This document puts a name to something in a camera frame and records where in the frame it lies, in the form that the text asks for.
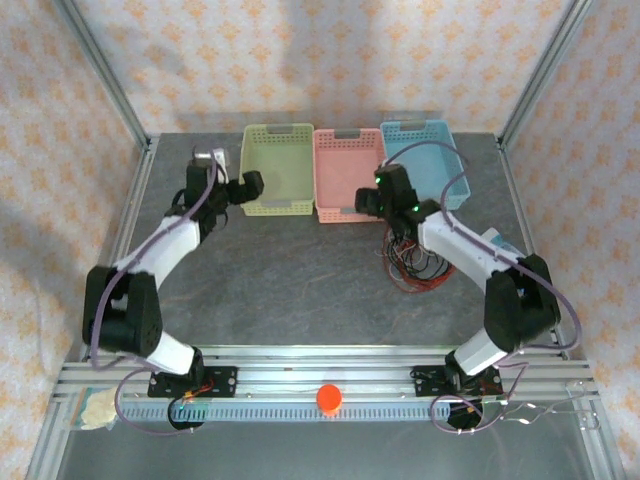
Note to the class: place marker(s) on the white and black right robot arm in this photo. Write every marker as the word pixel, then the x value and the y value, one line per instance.
pixel 460 245

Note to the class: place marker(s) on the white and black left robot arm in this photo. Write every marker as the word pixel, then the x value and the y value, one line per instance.
pixel 160 245

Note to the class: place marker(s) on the blue plastic basket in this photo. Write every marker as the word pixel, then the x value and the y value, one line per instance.
pixel 430 170

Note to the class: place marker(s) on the pink plastic basket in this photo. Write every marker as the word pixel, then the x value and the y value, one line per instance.
pixel 340 170

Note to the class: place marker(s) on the green plastic basket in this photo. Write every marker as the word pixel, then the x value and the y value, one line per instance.
pixel 280 165

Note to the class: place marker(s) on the blue white tube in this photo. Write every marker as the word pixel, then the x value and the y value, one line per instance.
pixel 500 240

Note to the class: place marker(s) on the orange round cap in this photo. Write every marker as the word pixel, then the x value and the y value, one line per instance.
pixel 329 397

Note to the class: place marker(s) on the beige cloth pad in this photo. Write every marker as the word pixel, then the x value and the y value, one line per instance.
pixel 97 410

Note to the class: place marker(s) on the aluminium table side rail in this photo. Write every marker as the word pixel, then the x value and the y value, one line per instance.
pixel 507 160
pixel 134 205

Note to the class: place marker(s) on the aluminium frame post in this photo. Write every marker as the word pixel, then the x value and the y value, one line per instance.
pixel 545 75
pixel 105 75

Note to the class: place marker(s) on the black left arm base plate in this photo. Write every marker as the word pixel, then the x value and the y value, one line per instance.
pixel 225 380

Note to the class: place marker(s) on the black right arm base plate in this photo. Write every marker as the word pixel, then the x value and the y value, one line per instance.
pixel 425 380

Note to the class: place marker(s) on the aluminium mounting rail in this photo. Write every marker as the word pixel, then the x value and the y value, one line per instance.
pixel 300 375

